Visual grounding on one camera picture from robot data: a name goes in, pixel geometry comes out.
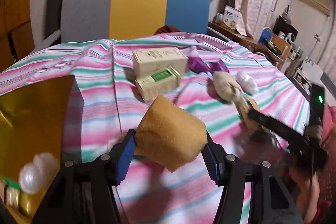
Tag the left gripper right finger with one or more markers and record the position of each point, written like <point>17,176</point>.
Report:
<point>214,157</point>

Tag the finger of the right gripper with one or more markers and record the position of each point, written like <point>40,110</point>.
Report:
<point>279,128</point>
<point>244,105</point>

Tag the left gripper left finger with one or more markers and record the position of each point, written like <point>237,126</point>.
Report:
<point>121,155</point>

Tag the clear plastic bag ball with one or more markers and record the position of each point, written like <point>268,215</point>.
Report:
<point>247,83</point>

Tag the cream knitted sock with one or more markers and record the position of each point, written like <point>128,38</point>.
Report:
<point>227,87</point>

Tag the small green medicine box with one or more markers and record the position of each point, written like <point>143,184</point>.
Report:
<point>157,83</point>

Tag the large beige medicine box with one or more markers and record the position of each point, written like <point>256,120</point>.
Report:
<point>153,59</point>

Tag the person's right hand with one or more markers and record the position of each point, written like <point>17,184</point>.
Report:
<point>307,199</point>

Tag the purple snack packet right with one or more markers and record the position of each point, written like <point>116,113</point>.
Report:
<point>218,66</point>

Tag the wooden side desk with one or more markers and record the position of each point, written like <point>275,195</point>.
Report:
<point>250,43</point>

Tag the blue white jug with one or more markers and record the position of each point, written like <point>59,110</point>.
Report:
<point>266,35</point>

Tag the striped pink green bedsheet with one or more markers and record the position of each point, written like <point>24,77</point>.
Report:
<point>104,73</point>

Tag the white plastic bag in tin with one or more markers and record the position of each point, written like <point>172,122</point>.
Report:
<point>38,174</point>

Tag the white blue product box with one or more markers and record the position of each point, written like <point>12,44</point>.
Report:
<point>231,17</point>

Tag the gold metal tin box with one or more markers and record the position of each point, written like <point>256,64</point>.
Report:
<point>37,118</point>

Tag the dark red cloth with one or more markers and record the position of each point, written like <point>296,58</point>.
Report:
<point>166,29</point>

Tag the white air conditioner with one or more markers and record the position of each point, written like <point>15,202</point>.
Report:
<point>318,5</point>

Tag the grey yellow blue chair back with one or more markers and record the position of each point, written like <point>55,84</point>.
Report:
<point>84,20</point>

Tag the wooden wardrobe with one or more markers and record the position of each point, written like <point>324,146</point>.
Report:
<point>16,32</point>

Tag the black foam roll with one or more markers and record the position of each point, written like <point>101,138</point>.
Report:
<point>53,16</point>

